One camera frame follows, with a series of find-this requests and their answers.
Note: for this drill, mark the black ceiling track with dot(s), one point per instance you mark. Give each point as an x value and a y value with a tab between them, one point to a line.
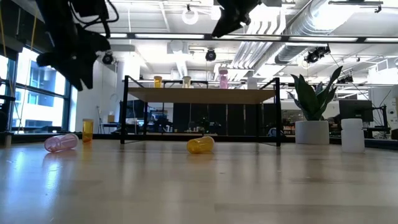
354	2

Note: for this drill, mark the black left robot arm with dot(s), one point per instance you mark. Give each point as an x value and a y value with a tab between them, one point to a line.
56	12

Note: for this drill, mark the white plastic pill bottle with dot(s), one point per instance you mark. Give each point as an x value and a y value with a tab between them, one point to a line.
252	83
353	137

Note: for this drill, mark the small black ceiling lamp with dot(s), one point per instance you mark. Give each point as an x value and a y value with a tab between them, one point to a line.
345	79

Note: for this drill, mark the silver ventilation duct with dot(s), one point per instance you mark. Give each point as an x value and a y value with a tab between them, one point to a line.
311	28

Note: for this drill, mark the black ceiling spotlight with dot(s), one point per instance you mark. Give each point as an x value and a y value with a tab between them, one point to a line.
107	58
210	55

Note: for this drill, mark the wooden shelf black metal frame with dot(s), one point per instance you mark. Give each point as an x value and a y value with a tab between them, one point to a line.
202	96

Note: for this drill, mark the blue white background object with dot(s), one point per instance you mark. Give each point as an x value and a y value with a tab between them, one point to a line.
275	132

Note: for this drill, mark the dark partition panels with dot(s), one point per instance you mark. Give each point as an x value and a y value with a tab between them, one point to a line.
236	119

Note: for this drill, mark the long linear ceiling light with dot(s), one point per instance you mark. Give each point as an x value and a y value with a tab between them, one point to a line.
169	36

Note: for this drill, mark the yellow pill bottle white cap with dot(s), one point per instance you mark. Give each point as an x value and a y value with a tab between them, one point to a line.
186	82

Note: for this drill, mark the large dark-framed window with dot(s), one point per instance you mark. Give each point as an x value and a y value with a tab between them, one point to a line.
40	93

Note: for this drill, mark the snake plant in white pot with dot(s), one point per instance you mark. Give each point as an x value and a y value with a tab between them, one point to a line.
311	132

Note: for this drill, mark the black computer monitor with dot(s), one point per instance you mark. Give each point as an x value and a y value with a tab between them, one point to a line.
356	110

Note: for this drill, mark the pink pill bottle white cap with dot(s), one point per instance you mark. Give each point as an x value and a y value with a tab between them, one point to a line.
60	143
223	81

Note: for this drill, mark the small cardboard box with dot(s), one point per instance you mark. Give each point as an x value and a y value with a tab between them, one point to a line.
111	119

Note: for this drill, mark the black track light cluster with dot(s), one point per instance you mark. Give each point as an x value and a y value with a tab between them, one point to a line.
315	55

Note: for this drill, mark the orange pill bottle white cap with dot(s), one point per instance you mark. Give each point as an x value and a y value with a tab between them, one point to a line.
200	145
158	82
87	130

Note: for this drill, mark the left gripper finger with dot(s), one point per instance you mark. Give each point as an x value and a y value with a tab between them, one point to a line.
77	68
91	42

